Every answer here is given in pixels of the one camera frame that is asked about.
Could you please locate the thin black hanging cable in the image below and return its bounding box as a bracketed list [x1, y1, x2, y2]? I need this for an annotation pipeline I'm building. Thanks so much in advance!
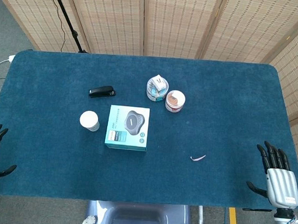
[43, 0, 68, 52]

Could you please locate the small white cardboard box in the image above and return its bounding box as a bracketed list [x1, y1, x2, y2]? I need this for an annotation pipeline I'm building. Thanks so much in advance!
[150, 74, 167, 91]

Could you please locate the white table leg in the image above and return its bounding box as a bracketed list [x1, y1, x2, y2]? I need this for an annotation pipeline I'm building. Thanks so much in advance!
[197, 205, 205, 224]

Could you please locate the white paper cup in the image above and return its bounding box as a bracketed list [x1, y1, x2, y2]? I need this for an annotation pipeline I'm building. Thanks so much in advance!
[78, 110, 101, 132]

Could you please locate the black stapler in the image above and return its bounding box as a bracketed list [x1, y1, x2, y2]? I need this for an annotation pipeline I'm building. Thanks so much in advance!
[88, 84, 117, 100]

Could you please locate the clear jar with red label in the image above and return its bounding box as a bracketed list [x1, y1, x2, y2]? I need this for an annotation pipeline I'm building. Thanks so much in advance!
[165, 89, 187, 114]

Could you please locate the clear jar of binder clips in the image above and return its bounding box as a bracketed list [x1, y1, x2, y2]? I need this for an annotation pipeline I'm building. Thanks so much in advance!
[146, 76, 170, 103]

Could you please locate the white power strip with cord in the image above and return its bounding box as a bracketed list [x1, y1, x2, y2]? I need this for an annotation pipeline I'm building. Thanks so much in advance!
[0, 55, 16, 70]

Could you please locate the black tripod stand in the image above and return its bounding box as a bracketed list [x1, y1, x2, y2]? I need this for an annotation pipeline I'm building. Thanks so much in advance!
[47, 0, 92, 54]

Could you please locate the black table edge bracket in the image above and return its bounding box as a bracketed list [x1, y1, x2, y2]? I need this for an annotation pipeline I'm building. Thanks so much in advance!
[242, 207, 273, 213]

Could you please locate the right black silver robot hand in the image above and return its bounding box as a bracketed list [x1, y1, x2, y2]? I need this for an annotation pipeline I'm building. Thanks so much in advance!
[245, 140, 298, 210]

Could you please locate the small pink strip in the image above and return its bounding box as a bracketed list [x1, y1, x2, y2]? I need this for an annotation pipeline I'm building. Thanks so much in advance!
[190, 153, 207, 163]

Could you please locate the yellow floor tape strip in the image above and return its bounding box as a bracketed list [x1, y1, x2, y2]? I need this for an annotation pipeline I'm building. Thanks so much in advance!
[228, 207, 240, 224]

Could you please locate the blue-grey robot torso base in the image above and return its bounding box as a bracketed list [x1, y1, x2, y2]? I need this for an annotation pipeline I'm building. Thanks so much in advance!
[79, 199, 205, 224]

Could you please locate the teal speakerphone product box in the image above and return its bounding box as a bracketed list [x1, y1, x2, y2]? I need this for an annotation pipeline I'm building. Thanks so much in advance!
[103, 104, 151, 152]

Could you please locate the blue carpet table cloth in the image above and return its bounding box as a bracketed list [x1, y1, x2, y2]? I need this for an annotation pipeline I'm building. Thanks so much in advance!
[0, 48, 297, 211]

